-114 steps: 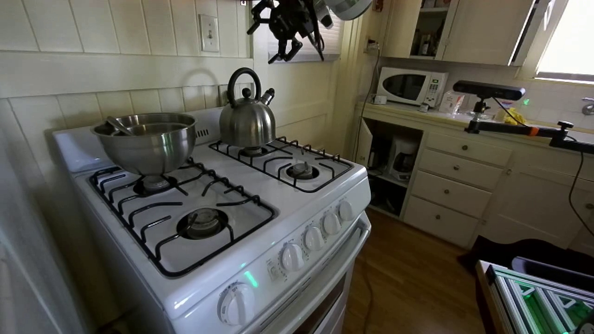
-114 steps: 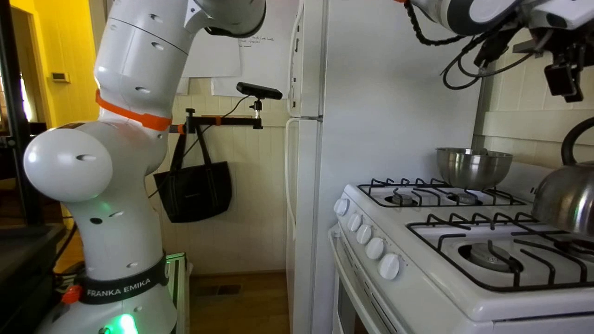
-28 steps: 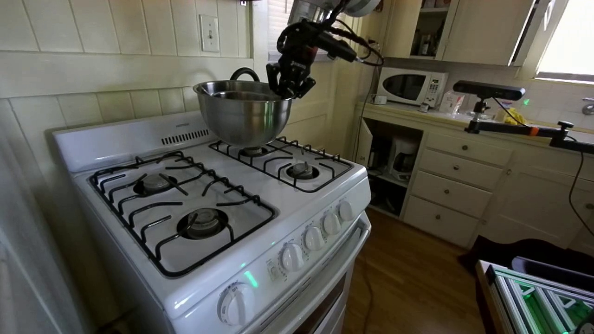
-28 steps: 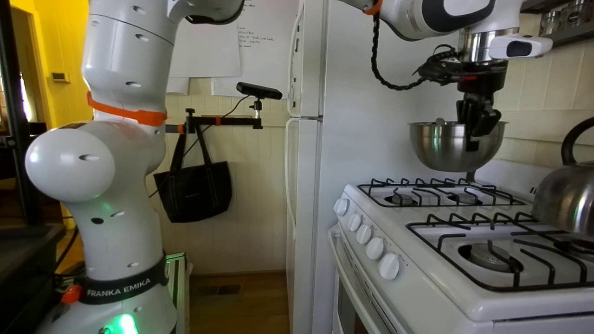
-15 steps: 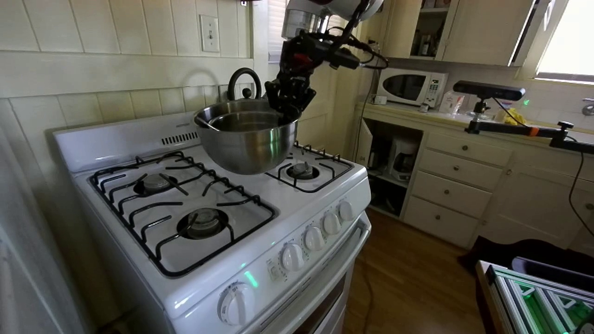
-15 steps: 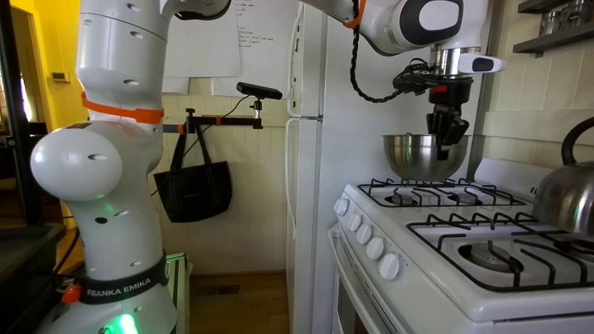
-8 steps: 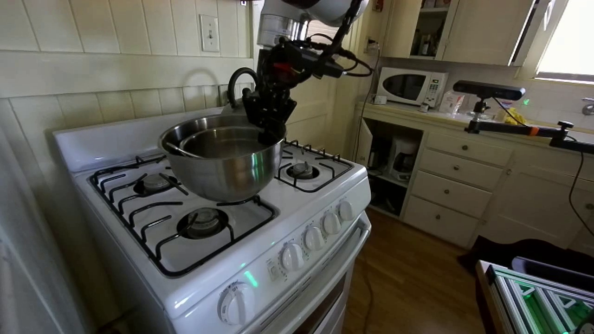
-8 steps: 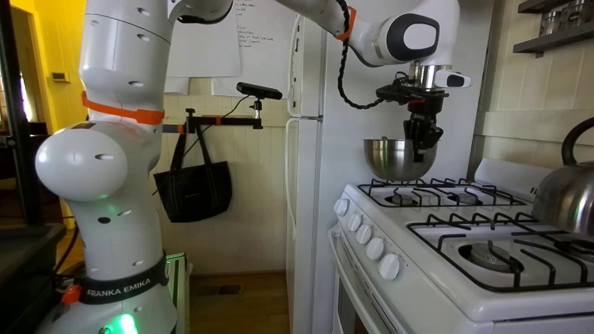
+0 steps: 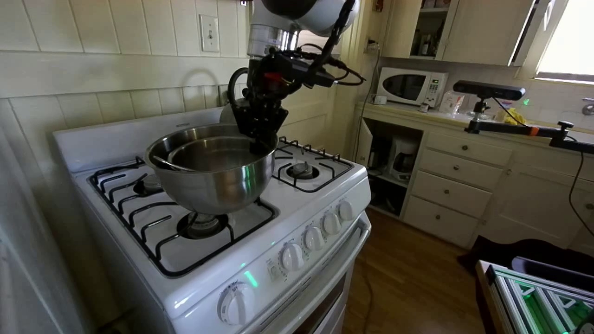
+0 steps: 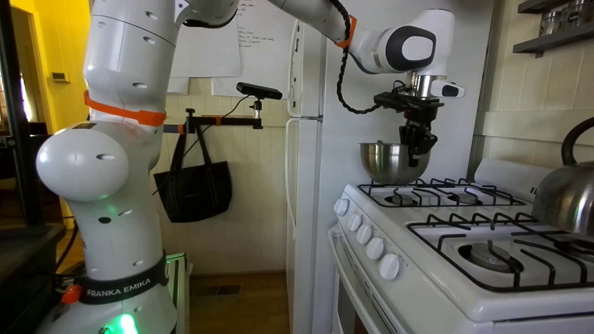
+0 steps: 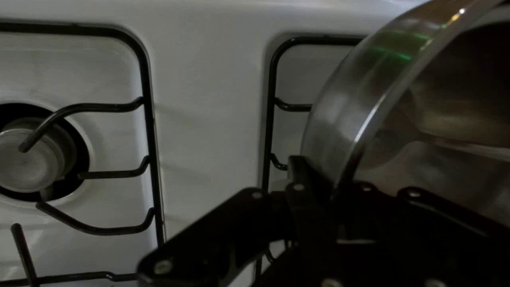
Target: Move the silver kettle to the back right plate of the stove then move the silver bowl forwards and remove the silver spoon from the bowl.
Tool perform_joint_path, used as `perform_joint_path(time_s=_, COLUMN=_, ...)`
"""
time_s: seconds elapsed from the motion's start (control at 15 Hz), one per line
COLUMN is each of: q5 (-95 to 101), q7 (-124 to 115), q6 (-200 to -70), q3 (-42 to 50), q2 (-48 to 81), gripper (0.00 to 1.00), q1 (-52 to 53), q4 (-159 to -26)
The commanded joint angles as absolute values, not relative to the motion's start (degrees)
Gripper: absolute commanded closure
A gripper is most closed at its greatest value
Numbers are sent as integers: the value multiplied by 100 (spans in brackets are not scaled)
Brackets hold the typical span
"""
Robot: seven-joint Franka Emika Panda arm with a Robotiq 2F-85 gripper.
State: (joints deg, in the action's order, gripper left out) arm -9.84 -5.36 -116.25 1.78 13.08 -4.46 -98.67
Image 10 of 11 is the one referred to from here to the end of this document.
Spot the silver metal bowl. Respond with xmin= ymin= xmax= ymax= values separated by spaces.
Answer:
xmin=359 ymin=139 xmax=433 ymax=186

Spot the steel pot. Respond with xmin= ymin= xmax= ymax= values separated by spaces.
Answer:
xmin=539 ymin=0 xmax=594 ymax=36

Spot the silver kettle black handle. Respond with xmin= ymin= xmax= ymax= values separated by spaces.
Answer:
xmin=531 ymin=115 xmax=594 ymax=240

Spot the white stove knob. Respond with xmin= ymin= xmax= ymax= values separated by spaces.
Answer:
xmin=346 ymin=212 xmax=364 ymax=234
xmin=364 ymin=234 xmax=387 ymax=262
xmin=355 ymin=221 xmax=376 ymax=247
xmin=377 ymin=251 xmax=403 ymax=282
xmin=333 ymin=197 xmax=351 ymax=219

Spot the white refrigerator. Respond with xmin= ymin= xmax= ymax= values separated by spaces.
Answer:
xmin=285 ymin=17 xmax=498 ymax=334

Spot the black cast iron stove grate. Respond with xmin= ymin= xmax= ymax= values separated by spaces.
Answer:
xmin=357 ymin=177 xmax=528 ymax=210
xmin=405 ymin=210 xmax=594 ymax=293

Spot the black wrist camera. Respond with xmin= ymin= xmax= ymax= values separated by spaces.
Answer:
xmin=372 ymin=91 xmax=413 ymax=112

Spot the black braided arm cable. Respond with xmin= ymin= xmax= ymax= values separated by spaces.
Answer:
xmin=327 ymin=0 xmax=389 ymax=117

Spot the black shelving unit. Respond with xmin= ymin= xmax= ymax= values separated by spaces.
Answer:
xmin=0 ymin=0 xmax=67 ymax=334

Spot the black tote bag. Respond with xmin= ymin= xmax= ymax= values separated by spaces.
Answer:
xmin=153 ymin=128 xmax=236 ymax=225

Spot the white gas stove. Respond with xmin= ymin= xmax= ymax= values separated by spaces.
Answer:
xmin=327 ymin=156 xmax=594 ymax=334

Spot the white frame stand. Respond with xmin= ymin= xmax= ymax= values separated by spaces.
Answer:
xmin=164 ymin=249 xmax=194 ymax=334

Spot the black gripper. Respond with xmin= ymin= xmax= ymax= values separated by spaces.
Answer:
xmin=398 ymin=99 xmax=446 ymax=169

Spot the dark wall shelf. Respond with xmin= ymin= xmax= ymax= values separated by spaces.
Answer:
xmin=511 ymin=0 xmax=594 ymax=58

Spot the orange cable strap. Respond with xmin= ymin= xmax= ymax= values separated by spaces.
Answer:
xmin=335 ymin=13 xmax=361 ymax=52

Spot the black stereo camera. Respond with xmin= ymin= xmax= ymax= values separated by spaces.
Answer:
xmin=236 ymin=80 xmax=285 ymax=102

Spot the white handwritten wall chart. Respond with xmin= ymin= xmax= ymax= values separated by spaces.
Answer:
xmin=166 ymin=0 xmax=299 ymax=99

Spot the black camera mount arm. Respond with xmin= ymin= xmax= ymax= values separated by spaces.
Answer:
xmin=164 ymin=99 xmax=266 ymax=136

